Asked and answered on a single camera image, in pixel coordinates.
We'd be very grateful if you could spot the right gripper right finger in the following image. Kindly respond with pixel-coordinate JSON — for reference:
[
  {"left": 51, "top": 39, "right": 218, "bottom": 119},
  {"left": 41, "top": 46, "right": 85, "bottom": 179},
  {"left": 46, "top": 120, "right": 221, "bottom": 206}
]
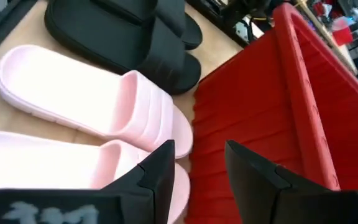
[{"left": 224, "top": 139, "right": 358, "bottom": 224}]

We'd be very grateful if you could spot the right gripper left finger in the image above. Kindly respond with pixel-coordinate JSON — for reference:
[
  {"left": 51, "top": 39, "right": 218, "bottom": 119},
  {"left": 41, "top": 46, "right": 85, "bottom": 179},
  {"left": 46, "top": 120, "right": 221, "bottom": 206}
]
[{"left": 103, "top": 139, "right": 176, "bottom": 224}]

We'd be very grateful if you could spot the black table edge rail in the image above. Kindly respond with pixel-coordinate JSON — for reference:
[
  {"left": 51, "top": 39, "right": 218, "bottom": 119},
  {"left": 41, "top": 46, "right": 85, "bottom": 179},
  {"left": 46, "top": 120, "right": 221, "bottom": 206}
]
[{"left": 0, "top": 0, "right": 39, "bottom": 66}]

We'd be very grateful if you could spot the red plastic bin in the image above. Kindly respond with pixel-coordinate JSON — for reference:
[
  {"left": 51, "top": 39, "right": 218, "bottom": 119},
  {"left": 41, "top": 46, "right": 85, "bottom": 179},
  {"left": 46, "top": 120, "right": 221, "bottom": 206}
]
[{"left": 185, "top": 2, "right": 358, "bottom": 224}]

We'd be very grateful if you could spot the pink slide sandal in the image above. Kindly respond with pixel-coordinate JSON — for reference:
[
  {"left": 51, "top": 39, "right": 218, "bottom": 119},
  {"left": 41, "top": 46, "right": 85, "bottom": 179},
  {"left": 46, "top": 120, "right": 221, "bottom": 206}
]
[
  {"left": 0, "top": 44, "right": 194, "bottom": 159},
  {"left": 0, "top": 129, "right": 191, "bottom": 224}
]

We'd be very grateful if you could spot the black slide sandal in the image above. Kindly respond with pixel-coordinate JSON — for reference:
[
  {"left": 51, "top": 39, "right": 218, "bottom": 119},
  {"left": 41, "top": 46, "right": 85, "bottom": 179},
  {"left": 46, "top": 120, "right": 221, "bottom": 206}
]
[
  {"left": 90, "top": 0, "right": 203, "bottom": 50},
  {"left": 44, "top": 0, "right": 202, "bottom": 96}
]

